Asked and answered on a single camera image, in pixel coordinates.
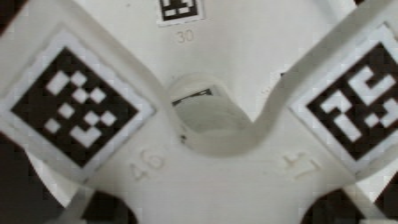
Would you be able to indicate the white cross-shaped table base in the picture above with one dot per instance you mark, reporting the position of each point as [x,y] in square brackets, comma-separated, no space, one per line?
[80,110]

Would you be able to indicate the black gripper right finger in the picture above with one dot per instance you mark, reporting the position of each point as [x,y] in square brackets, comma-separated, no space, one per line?
[348,206]

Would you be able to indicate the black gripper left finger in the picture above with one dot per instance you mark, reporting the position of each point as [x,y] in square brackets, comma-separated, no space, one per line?
[94,208]

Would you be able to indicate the white round table top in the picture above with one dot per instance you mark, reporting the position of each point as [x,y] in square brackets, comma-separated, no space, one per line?
[304,55]

